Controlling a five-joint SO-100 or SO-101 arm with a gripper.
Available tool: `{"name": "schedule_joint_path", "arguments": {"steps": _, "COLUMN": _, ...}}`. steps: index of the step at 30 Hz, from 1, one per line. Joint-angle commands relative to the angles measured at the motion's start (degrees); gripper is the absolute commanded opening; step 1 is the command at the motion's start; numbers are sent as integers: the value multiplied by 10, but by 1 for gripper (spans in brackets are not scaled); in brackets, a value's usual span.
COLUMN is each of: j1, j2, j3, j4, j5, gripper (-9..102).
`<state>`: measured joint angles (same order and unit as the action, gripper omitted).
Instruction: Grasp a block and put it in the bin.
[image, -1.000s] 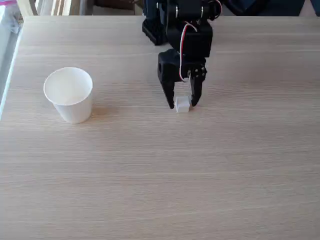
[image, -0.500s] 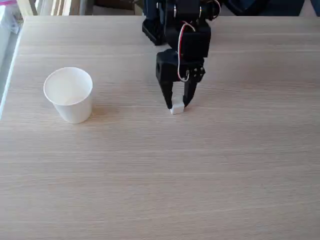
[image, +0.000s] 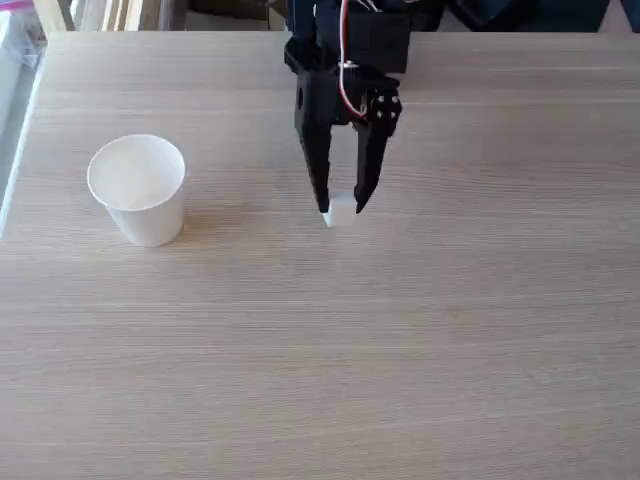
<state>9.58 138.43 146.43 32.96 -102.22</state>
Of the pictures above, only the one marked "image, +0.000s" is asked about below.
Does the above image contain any white cube block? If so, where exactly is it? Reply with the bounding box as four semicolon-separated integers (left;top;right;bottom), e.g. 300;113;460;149
321;193;359;229

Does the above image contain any dark blue chair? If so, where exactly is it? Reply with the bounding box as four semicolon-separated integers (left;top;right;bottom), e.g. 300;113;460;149
439;0;617;34

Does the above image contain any white paper cup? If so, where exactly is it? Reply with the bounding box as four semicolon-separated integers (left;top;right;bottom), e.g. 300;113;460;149
86;133;188;248

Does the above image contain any clear plastic bag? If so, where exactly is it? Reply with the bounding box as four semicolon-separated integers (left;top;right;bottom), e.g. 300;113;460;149
0;0;49;71

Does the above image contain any red and white cable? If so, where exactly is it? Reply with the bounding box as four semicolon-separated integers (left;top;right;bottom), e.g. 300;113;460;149
338;0;370;119

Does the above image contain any light wooden chair frame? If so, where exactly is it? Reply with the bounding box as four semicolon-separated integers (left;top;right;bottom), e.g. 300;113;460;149
33;0;77;34

